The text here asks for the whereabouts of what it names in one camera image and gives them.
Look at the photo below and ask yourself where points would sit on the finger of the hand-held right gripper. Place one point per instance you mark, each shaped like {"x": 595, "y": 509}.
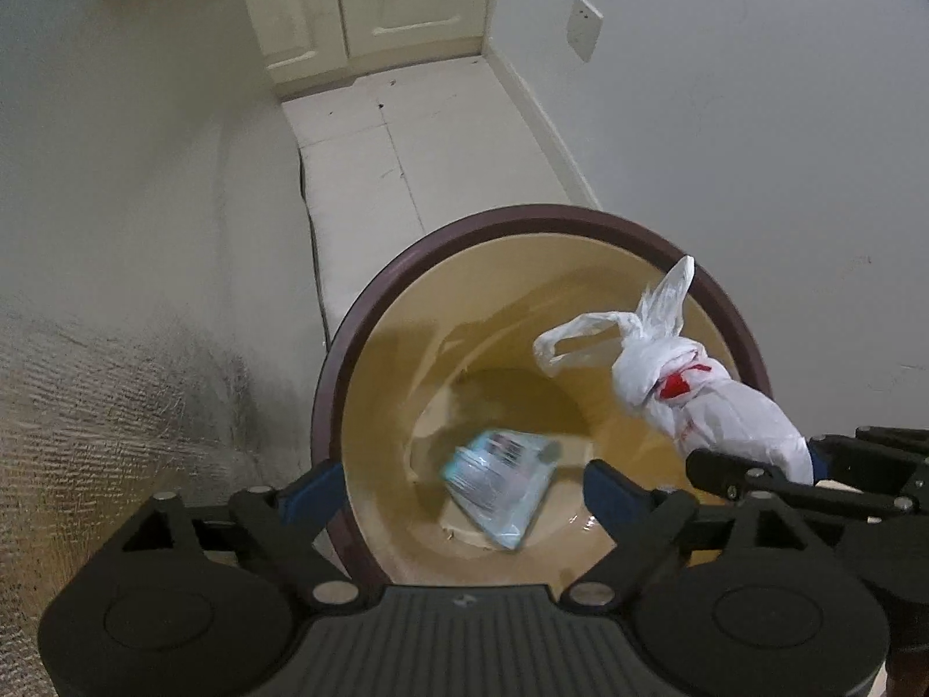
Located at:
{"x": 893, "y": 450}
{"x": 733, "y": 475}

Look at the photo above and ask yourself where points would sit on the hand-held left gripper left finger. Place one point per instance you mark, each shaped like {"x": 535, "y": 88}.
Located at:
{"x": 318, "y": 488}

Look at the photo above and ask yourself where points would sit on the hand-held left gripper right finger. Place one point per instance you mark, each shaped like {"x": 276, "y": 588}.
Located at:
{"x": 610, "y": 494}

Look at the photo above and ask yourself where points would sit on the white plastic bag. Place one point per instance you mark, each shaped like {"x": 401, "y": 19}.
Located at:
{"x": 715, "y": 406}

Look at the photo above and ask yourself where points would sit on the light blue plastic packet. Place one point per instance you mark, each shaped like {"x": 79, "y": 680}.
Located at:
{"x": 497, "y": 483}

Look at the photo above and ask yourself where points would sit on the brown rimmed beige trash bin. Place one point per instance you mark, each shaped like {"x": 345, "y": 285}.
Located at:
{"x": 508, "y": 305}

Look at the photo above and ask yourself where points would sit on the white baseboard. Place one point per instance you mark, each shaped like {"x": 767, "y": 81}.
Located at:
{"x": 544, "y": 127}

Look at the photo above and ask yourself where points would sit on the narrow cream cabinet door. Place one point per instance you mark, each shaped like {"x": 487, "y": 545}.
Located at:
{"x": 290, "y": 7}

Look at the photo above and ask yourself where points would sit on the cream kitchen cabinet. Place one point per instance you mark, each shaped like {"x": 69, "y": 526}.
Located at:
{"x": 377, "y": 7}

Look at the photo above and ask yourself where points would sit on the white wall socket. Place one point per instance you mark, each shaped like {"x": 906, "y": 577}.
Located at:
{"x": 584, "y": 27}

